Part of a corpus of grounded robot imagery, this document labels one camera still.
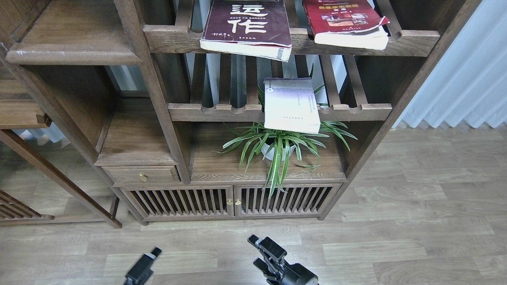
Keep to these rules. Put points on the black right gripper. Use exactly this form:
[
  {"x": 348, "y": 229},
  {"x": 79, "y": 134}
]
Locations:
[{"x": 278, "y": 272}]

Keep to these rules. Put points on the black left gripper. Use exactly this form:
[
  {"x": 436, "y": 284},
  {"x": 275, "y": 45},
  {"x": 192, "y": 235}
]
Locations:
[{"x": 141, "y": 271}]

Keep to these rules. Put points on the white lavender book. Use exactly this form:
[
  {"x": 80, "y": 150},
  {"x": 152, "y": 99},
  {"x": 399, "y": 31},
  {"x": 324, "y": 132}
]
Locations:
[{"x": 290, "y": 105}]

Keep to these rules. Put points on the red cover book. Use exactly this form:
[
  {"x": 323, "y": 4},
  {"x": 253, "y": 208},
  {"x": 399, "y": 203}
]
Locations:
[{"x": 346, "y": 23}]

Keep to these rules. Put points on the right slatted cabinet door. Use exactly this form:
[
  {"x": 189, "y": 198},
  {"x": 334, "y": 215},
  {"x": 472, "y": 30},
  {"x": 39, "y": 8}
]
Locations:
[{"x": 295, "y": 200}]

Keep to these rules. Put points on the slatted cabinet door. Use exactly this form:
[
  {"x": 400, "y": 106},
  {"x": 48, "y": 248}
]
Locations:
[
  {"x": 295, "y": 200},
  {"x": 176, "y": 204}
]

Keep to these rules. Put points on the left slatted cabinet door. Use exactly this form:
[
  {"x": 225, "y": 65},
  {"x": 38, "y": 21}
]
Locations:
[{"x": 176, "y": 204}]

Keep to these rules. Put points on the small wooden drawer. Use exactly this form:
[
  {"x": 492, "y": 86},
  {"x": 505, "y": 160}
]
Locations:
[{"x": 127, "y": 175}]

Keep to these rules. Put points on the white plant pot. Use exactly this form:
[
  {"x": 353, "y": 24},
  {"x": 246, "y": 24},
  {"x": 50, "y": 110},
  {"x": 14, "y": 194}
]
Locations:
[{"x": 269, "y": 149}]

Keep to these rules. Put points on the green spider plant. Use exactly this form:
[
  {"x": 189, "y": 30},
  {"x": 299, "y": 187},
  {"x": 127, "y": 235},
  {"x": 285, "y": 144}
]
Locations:
[{"x": 254, "y": 136}]

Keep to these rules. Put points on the dark wooden bookshelf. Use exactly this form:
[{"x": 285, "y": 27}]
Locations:
[{"x": 125, "y": 81}]

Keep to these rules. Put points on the maroon book white characters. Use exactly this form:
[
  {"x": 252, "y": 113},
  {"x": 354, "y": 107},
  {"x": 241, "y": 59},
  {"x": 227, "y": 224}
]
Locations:
[{"x": 257, "y": 28}]

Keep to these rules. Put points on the white pleated curtain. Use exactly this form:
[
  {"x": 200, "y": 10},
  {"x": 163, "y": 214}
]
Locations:
[{"x": 469, "y": 84}]

